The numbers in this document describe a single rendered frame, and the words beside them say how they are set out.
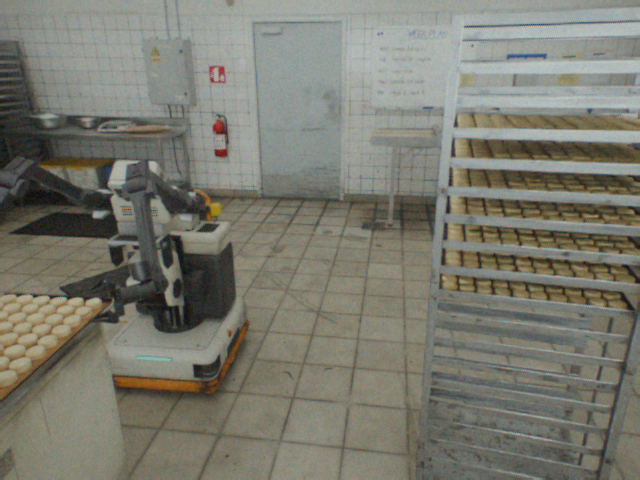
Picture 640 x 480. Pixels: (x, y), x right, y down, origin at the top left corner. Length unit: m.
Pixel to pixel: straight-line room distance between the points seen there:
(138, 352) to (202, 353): 0.34
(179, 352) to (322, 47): 3.99
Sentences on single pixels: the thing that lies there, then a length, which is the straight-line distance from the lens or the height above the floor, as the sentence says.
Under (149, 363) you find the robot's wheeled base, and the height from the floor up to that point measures 0.22.
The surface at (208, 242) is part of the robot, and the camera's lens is 2.65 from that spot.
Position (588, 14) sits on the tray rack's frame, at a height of 1.81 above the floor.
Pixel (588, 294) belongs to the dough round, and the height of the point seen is 0.97.
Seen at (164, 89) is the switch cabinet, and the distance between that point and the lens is 6.06.
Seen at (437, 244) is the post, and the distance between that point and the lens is 1.57.
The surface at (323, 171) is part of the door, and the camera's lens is 5.89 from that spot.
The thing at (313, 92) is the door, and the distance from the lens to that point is 5.76.
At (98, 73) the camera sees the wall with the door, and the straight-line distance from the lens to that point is 6.66.
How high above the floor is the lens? 1.73
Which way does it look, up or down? 21 degrees down
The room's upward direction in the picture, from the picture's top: straight up
